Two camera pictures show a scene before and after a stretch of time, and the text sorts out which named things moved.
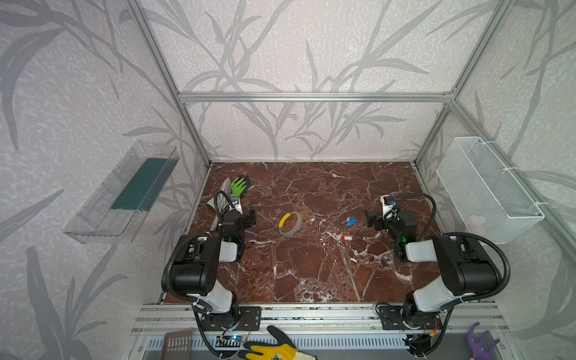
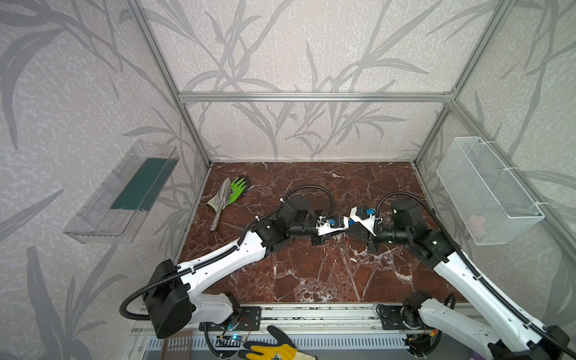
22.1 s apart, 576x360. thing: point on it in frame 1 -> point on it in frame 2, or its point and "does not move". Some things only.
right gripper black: (377, 220) -> (370, 236)
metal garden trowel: (220, 202) does not move
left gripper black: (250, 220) -> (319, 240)
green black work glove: (238, 187) does not move
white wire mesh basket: (489, 201) does not move
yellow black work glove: (283, 349) does not move
